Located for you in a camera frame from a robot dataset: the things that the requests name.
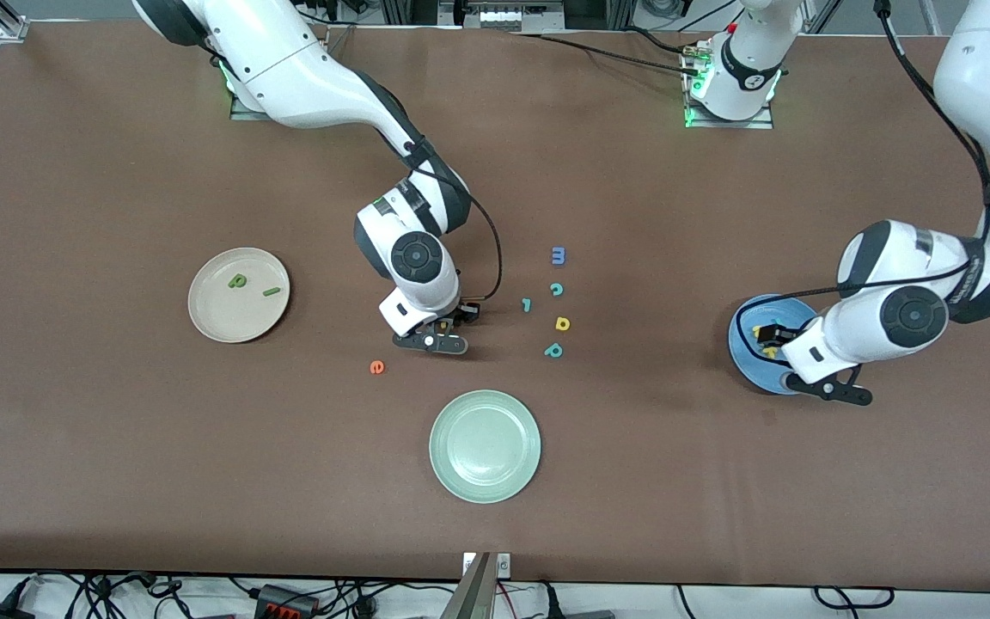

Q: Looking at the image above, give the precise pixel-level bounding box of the blue round plate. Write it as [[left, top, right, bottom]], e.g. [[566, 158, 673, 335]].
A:
[[728, 294, 818, 396]]

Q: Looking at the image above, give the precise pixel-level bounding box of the pale green round plate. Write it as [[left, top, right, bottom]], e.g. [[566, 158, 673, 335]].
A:
[[429, 389, 542, 505]]

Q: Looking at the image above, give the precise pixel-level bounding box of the beige round plate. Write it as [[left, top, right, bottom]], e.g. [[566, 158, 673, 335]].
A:
[[187, 248, 291, 344]]

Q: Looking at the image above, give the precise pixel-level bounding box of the grey electronics box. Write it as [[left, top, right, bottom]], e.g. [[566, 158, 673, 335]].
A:
[[439, 0, 565, 34]]

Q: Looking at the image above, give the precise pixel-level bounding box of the black power strip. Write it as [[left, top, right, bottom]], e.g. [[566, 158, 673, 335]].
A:
[[256, 585, 321, 618]]

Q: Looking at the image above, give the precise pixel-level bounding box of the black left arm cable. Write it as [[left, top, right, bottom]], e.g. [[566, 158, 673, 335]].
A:
[[737, 0, 990, 371]]

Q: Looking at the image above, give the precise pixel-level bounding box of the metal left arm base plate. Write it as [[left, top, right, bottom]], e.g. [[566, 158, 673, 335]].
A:
[[684, 43, 775, 130]]

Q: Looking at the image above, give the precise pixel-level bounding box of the black looped floor cable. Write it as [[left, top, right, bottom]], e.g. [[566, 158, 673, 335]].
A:
[[813, 586, 895, 611]]

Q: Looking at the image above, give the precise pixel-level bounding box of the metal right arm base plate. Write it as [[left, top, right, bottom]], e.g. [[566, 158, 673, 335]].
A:
[[230, 86, 274, 121]]

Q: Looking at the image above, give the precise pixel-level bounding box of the grey camera mounting pole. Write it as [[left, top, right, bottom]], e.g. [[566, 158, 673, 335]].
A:
[[439, 552, 496, 619]]

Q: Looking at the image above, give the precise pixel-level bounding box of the long black tabletop cable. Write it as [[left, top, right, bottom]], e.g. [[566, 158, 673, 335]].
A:
[[508, 30, 702, 78]]

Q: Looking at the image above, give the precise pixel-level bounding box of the short black tabletop cable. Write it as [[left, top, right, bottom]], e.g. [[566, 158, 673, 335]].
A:
[[620, 26, 698, 57]]

